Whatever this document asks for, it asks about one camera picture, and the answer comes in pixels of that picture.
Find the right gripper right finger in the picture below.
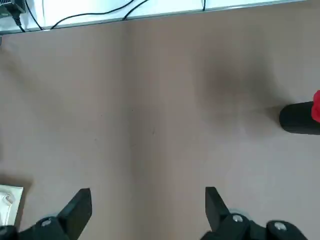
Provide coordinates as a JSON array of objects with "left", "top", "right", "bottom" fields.
[{"left": 199, "top": 186, "right": 307, "bottom": 240}]

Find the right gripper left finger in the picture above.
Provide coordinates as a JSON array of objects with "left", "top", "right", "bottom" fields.
[{"left": 0, "top": 188, "right": 93, "bottom": 240}]

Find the cream-colored tablecloth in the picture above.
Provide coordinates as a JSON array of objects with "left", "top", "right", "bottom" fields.
[{"left": 0, "top": 184, "right": 25, "bottom": 226}]

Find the black vase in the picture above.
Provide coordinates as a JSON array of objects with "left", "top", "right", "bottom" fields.
[{"left": 278, "top": 101, "right": 320, "bottom": 136}]

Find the white side table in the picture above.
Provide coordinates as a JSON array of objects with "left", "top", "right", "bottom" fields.
[{"left": 0, "top": 0, "right": 320, "bottom": 35}]

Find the black finned device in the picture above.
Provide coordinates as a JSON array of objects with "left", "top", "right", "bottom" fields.
[{"left": 0, "top": 0, "right": 27, "bottom": 16}]

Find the black cable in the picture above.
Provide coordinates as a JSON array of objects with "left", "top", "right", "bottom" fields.
[
  {"left": 50, "top": 0, "right": 137, "bottom": 30},
  {"left": 122, "top": 0, "right": 149, "bottom": 21}
]

